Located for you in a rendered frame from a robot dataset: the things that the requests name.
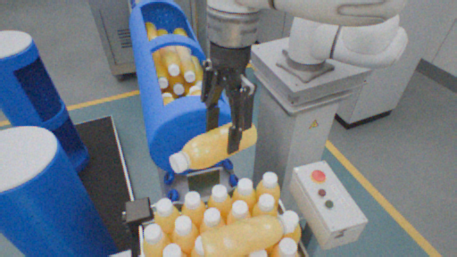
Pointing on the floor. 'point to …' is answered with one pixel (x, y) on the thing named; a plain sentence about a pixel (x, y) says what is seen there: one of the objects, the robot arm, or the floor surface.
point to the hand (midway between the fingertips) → (222, 132)
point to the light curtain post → (201, 25)
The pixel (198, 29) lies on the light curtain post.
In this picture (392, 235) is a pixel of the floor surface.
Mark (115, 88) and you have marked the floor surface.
